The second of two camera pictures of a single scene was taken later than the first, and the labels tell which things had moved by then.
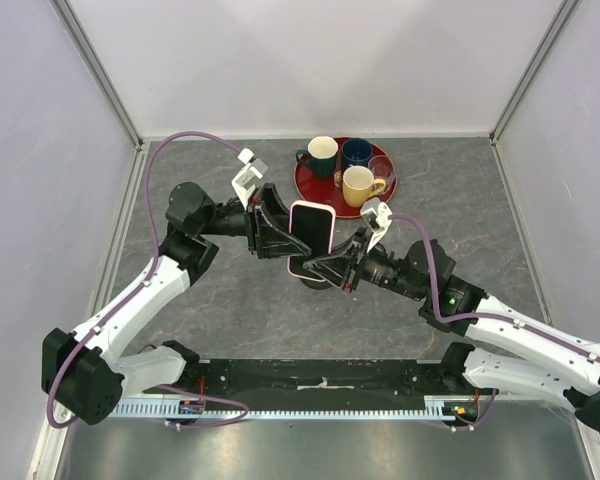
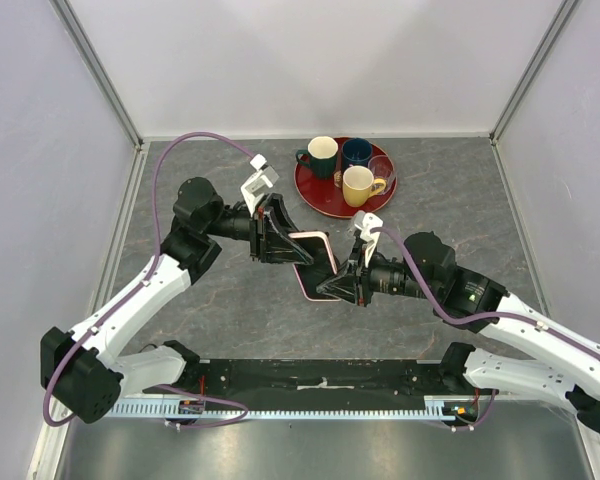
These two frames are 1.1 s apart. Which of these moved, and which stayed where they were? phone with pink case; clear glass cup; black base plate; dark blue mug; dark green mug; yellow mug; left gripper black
Moved: phone with pink case
Stayed: dark blue mug; clear glass cup; yellow mug; black base plate; dark green mug; left gripper black
